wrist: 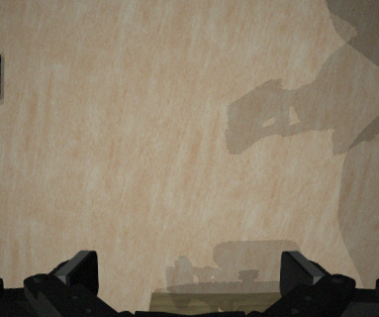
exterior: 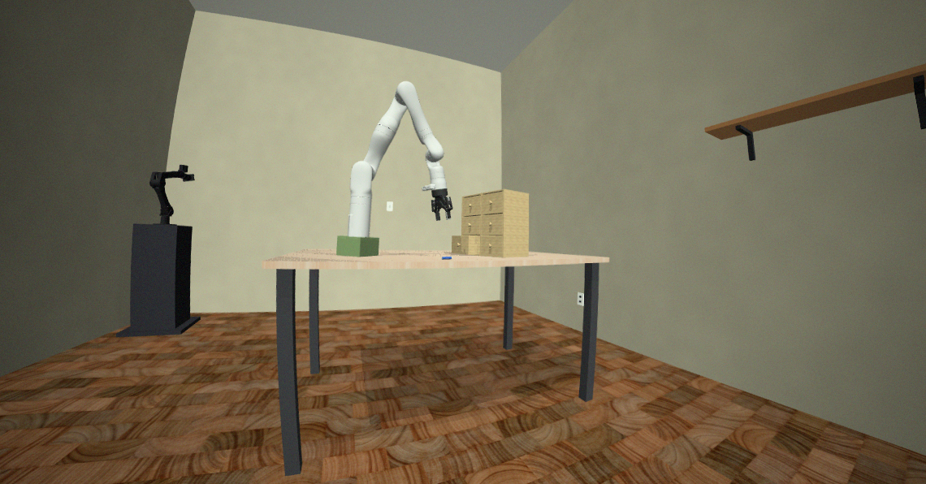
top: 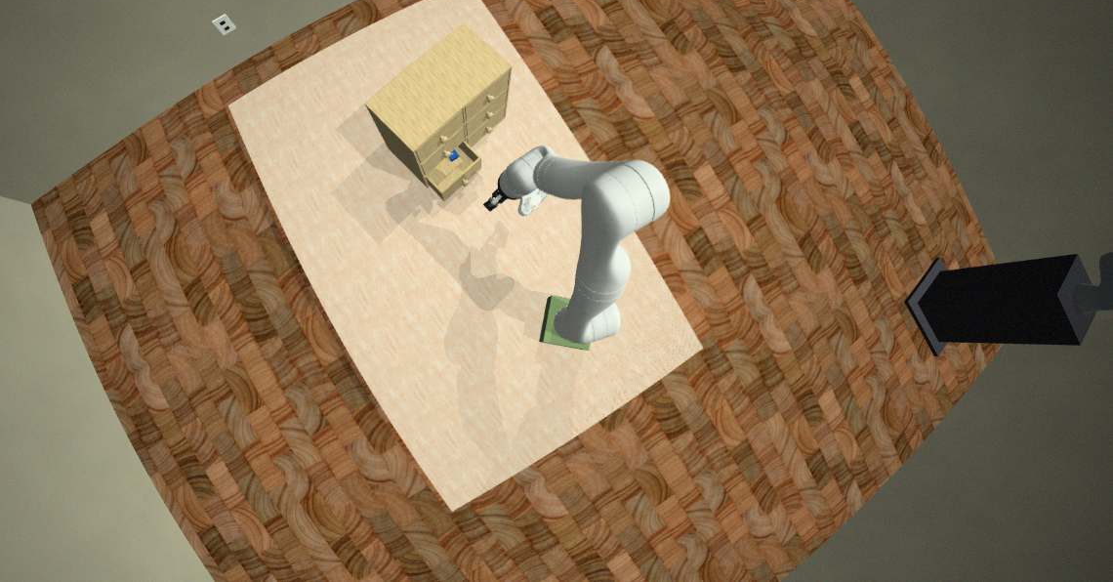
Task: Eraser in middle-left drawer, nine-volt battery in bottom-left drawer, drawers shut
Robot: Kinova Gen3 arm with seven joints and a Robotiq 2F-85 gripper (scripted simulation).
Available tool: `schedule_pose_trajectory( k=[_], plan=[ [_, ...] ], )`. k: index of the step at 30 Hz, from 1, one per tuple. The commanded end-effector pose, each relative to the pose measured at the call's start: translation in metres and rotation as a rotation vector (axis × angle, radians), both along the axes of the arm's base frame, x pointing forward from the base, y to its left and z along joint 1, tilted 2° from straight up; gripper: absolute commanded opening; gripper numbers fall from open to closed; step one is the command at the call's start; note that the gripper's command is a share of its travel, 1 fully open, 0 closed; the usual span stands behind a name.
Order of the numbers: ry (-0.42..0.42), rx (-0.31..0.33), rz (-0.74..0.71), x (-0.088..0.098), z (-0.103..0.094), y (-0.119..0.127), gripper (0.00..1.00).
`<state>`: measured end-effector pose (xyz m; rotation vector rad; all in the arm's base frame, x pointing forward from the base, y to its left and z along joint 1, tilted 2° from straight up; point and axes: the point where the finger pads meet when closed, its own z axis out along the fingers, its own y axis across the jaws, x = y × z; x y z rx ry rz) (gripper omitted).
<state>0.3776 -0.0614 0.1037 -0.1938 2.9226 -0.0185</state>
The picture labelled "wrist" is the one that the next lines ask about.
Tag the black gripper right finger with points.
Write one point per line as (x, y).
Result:
(310, 296)

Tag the wooden drawer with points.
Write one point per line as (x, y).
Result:
(201, 303)

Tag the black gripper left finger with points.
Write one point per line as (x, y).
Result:
(75, 286)

